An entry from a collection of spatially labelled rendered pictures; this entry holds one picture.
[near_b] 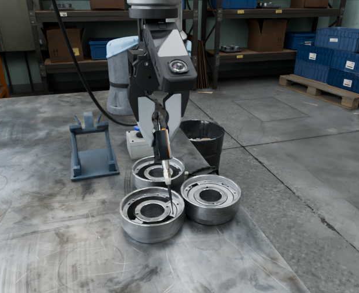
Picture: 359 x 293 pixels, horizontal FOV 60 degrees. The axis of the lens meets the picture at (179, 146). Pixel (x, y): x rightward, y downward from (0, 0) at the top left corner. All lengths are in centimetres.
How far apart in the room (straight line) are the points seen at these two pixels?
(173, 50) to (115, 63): 59
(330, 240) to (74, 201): 148
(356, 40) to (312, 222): 268
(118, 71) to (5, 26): 338
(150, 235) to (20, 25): 394
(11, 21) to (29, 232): 384
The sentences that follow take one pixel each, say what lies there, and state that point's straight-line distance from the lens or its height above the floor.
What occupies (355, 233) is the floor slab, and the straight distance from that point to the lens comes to 198.
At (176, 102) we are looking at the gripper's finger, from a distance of 50.
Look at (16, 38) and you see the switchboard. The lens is 432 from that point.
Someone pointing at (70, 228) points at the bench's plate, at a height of 80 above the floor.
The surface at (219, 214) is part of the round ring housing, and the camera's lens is 52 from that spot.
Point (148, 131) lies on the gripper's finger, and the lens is 50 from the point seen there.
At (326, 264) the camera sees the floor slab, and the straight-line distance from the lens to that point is 173.
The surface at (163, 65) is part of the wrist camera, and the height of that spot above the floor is 107.
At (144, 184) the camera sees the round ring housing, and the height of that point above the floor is 83.
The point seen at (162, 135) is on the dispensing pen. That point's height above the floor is 95.
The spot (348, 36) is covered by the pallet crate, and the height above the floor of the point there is 73.
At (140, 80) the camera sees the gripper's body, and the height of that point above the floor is 103.
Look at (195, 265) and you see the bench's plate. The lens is 48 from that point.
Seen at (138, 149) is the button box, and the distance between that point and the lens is 73.
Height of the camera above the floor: 115
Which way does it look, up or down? 26 degrees down
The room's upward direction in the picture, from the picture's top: straight up
